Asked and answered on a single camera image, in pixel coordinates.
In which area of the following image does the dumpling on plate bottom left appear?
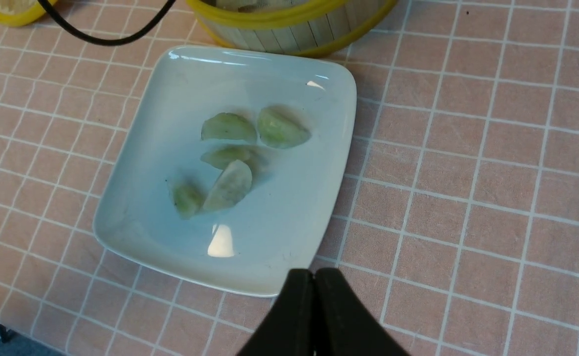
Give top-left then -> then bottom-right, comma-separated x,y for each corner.
172,182 -> 204,220

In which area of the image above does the black cable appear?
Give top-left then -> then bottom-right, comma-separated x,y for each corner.
37,0 -> 177,47

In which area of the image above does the pink checkered tablecloth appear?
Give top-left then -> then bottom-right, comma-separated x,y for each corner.
0,0 -> 579,356

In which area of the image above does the dumpling on plate middle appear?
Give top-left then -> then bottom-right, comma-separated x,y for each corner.
200,145 -> 263,170

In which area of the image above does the bamboo steamer lid yellow rim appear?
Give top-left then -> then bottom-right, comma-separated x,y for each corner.
0,0 -> 64,28

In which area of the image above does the bamboo steamer basket yellow rim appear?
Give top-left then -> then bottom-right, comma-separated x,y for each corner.
187,0 -> 396,58

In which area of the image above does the dumpling on plate upper left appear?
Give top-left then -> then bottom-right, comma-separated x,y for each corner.
201,113 -> 257,144

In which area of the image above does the white square plate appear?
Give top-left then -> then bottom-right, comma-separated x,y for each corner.
92,45 -> 357,297

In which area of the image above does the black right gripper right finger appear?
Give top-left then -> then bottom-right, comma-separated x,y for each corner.
314,267 -> 409,356

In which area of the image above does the pale dumpling on plate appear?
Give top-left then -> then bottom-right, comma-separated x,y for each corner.
202,160 -> 253,212

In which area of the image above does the dumpling on plate upper right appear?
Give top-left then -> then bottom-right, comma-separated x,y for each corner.
256,107 -> 311,149

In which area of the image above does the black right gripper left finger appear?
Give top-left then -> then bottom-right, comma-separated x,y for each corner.
238,269 -> 315,356

